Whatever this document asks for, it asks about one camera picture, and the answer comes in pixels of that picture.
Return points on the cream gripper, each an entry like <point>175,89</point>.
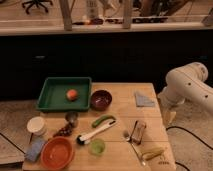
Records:
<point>168,114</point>

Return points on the blue-grey towel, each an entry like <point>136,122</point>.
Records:
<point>143,101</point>

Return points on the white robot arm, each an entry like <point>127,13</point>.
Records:
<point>185,82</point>

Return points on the orange bowl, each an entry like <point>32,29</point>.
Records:
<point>57,153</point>

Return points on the metal fork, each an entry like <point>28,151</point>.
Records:
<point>128,139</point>

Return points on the green cucumber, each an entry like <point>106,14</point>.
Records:
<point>101,119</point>

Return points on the small green cup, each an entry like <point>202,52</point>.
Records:
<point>97,147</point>

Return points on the metal measuring cup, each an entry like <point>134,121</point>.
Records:
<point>72,118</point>

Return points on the orange-red fruit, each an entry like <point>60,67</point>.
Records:
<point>72,94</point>

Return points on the dark grape bunch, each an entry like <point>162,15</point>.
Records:
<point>65,131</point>

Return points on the green plastic tray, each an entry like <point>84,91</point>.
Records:
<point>53,96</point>

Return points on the white cup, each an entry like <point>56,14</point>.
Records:
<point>36,125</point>

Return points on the blue sponge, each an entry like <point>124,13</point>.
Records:
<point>35,149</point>

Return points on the black office chair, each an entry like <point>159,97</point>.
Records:
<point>38,3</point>

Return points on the white-handled black brush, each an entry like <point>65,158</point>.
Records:
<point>84,139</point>

